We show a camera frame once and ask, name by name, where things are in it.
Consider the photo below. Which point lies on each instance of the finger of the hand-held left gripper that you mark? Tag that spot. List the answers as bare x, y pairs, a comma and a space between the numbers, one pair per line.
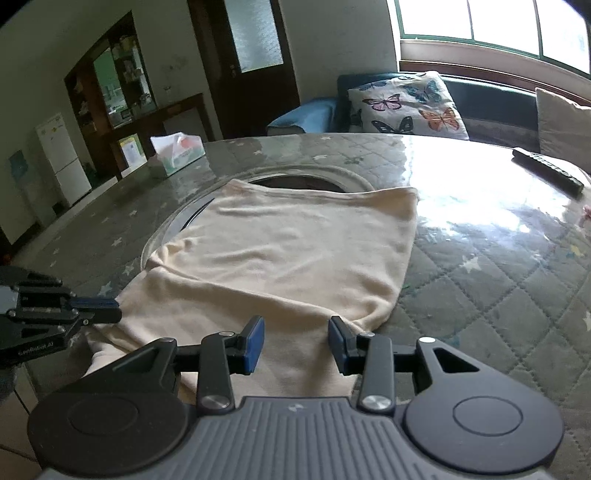
104, 317
99, 303

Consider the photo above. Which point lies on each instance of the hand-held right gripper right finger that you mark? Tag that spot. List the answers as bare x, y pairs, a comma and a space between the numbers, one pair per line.
335, 345

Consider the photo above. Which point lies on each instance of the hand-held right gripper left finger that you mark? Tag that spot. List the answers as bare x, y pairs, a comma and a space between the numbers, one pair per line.
255, 345

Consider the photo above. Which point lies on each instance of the cream knit garment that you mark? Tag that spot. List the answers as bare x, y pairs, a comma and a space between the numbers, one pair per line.
277, 258

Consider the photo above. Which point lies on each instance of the round glass turntable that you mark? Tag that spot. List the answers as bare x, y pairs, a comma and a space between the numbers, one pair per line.
194, 210

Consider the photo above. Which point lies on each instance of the white refrigerator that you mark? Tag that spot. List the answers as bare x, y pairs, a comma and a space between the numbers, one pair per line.
62, 157

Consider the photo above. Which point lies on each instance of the tissue box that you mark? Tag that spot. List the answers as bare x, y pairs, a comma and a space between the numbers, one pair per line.
178, 152

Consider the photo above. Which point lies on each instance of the dark wooden cabinet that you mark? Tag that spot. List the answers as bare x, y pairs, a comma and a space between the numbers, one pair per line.
106, 115

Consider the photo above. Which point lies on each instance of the butterfly print pillow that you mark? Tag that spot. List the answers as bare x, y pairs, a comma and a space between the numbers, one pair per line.
406, 106

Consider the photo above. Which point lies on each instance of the dark wooden door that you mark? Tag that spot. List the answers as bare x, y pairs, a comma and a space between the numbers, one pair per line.
263, 87

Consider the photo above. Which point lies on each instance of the black remote control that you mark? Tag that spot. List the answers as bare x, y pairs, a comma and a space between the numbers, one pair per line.
547, 170

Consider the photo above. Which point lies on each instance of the dark teal sofa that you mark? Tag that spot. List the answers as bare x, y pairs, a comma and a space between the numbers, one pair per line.
494, 104

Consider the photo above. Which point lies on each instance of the beige pillow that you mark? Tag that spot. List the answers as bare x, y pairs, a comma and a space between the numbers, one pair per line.
565, 124

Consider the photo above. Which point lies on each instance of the green framed window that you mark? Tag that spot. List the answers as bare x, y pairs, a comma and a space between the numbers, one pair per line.
498, 23

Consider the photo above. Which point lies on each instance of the blue wall poster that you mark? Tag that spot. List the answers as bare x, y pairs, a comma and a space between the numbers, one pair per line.
17, 165

